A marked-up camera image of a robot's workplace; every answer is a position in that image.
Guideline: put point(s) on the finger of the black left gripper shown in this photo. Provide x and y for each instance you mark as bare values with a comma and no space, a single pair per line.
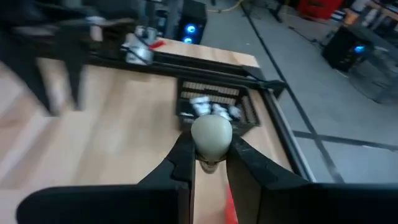
77,87
53,93

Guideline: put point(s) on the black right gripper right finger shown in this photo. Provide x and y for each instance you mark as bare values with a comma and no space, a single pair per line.
311,205

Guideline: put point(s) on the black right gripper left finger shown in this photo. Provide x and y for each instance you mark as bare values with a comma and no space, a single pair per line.
109,205

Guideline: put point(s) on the white plastic skeleton figure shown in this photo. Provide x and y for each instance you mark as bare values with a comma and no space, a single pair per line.
235,112
200,105
221,111

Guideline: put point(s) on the grey-green plastic skull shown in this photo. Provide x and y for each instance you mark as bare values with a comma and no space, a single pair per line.
211,133

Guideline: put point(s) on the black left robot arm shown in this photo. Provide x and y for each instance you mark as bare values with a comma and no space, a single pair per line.
31,40

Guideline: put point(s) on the red plastic basket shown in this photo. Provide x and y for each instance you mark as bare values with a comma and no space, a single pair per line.
231,208

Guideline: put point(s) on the black plastic basket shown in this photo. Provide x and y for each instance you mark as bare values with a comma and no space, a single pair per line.
250,124

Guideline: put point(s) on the black table clamp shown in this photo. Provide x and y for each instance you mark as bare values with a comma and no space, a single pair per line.
273,84

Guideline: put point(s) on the black device with blue light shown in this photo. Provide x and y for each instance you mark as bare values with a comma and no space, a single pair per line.
192,15

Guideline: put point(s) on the grey metal cabinet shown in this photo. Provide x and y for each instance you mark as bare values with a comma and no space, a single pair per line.
376,77

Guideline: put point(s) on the black computer tower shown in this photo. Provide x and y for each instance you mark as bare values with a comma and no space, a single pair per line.
339,53

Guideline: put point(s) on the red plastic crate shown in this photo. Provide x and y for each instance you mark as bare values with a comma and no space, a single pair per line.
317,7

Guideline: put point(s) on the silver mounting bracket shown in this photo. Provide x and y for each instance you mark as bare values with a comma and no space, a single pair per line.
138,53

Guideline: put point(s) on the black aluminium table frame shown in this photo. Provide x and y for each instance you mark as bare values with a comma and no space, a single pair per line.
202,67

